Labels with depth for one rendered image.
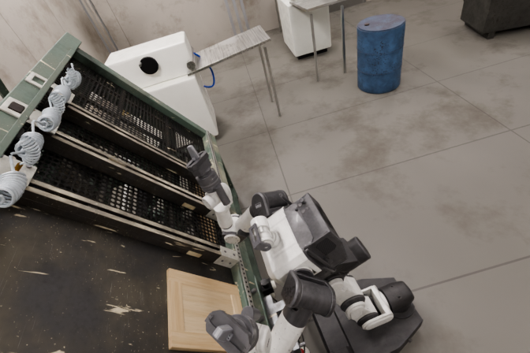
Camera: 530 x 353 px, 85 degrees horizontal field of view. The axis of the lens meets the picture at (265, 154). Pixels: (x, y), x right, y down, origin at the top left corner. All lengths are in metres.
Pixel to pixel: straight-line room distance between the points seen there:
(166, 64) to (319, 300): 3.16
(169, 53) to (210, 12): 3.84
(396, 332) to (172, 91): 3.14
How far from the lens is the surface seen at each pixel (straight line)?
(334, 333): 2.21
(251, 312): 0.92
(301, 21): 5.44
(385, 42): 4.07
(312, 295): 1.04
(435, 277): 2.63
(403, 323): 2.28
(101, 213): 1.30
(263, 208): 1.25
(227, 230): 1.46
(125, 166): 1.59
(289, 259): 1.10
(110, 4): 7.61
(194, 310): 1.37
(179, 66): 3.70
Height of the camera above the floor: 2.31
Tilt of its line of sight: 40 degrees down
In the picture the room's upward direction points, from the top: 16 degrees counter-clockwise
